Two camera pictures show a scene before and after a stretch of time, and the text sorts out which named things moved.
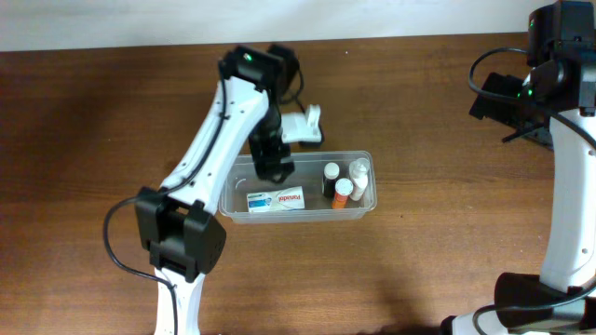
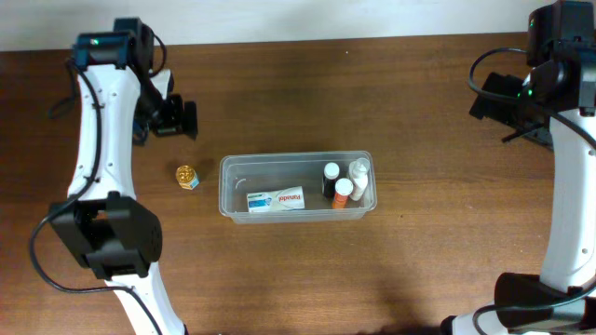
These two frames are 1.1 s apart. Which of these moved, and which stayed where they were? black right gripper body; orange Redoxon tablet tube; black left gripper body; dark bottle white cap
Moved: black left gripper body
Stayed: black right gripper body; dark bottle white cap; orange Redoxon tablet tube
